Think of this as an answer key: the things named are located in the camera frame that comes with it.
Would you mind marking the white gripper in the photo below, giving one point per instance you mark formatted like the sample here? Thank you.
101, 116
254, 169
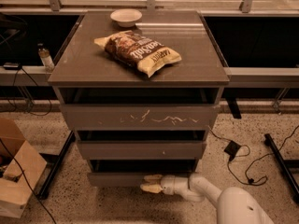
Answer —
168, 185

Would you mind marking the grey bottom drawer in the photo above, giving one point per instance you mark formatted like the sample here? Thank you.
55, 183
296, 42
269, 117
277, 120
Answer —
121, 176

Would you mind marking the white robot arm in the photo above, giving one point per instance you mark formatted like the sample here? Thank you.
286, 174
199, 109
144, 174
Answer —
233, 205

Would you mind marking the grey three-drawer cabinet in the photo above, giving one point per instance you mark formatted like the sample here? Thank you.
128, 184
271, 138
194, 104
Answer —
142, 99

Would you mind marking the grey middle drawer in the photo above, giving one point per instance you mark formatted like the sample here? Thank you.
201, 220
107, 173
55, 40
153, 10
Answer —
141, 145

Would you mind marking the grey scratched top drawer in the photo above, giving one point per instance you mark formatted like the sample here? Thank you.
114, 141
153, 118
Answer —
139, 117

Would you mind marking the black power adapter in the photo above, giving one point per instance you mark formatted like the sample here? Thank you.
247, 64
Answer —
232, 148

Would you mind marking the brown yellow chip bag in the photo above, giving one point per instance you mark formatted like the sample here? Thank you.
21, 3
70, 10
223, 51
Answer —
143, 53

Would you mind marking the cardboard box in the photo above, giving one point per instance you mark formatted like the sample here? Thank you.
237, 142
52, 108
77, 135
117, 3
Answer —
23, 168

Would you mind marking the small clear bottle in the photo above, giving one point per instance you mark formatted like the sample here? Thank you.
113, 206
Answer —
45, 57

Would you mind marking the white ceramic bowl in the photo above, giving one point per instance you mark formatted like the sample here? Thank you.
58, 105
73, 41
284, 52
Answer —
126, 17

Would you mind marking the black device on ledge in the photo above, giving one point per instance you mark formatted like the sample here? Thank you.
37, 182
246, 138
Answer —
12, 66

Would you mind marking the black left floor rail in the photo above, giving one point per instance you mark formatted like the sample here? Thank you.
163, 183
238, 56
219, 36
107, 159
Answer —
54, 161

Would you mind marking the black floor rail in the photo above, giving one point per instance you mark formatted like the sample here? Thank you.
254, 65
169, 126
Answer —
285, 166
54, 161

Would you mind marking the black right floor rail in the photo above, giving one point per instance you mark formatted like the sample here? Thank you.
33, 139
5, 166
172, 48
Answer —
285, 166

